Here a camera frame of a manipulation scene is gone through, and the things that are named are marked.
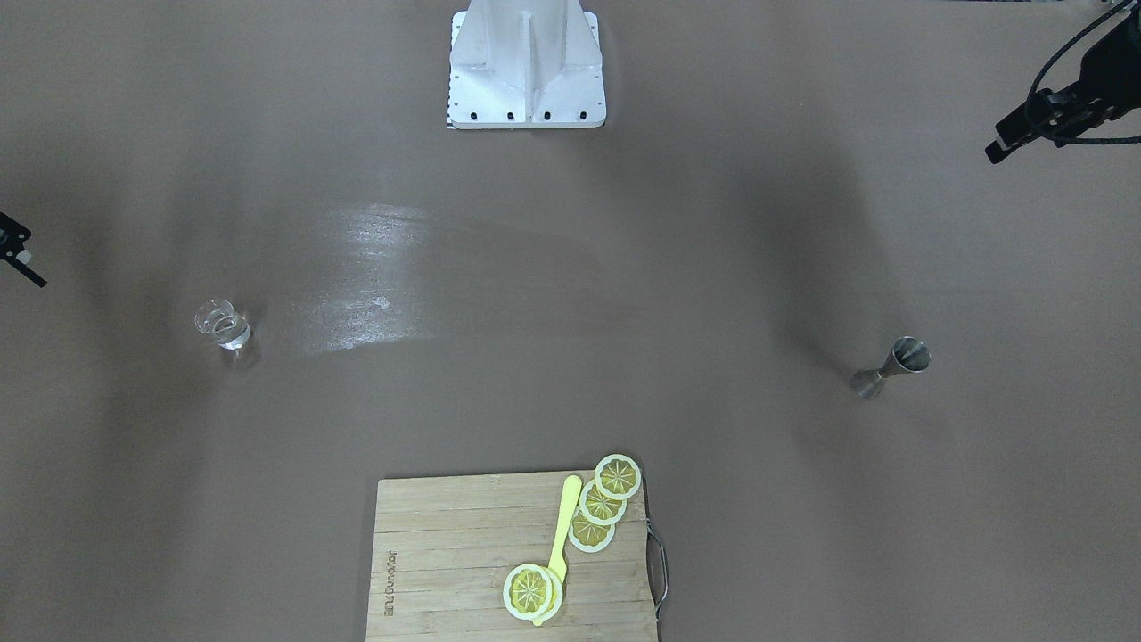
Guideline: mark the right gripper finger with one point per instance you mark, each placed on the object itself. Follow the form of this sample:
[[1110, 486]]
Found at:
[[13, 251]]

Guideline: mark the wooden cutting board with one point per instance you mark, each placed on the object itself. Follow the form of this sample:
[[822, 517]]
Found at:
[[442, 548]]

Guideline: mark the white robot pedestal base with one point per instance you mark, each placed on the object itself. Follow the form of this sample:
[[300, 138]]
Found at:
[[525, 65]]

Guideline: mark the clear glass cup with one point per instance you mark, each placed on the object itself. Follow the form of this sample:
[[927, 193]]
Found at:
[[219, 321]]

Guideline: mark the lemon slice end of row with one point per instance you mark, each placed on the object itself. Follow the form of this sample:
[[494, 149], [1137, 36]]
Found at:
[[618, 476]]

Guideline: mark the steel double jigger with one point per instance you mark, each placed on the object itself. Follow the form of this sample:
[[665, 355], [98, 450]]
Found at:
[[907, 356]]

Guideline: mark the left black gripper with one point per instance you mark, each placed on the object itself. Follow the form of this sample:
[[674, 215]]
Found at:
[[1089, 96]]

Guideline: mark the lemon slice middle of row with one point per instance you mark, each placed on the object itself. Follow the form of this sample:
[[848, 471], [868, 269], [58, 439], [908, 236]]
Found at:
[[599, 508]]

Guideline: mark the lemon slice on knife tip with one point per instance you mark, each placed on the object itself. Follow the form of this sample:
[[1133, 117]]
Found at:
[[532, 593]]

